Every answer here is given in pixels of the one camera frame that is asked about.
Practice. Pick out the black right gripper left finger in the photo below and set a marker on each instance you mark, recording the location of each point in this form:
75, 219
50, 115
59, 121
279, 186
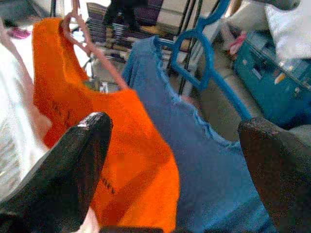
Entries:
73, 170

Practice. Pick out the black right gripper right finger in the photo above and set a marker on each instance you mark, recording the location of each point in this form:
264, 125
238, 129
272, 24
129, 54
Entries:
279, 182

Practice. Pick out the blue shirt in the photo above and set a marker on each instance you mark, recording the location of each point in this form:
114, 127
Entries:
206, 170

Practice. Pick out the blue plastic hanger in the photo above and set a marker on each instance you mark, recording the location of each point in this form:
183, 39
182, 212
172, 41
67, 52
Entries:
207, 48

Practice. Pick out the orange shirt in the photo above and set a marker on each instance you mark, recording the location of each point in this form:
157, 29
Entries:
136, 145

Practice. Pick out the white shirt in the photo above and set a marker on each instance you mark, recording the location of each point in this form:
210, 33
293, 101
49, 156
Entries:
14, 121

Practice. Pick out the magenta slippers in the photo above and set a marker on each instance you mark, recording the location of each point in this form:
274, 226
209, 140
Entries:
20, 32

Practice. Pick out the white pillow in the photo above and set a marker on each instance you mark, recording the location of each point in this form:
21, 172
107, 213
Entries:
291, 31

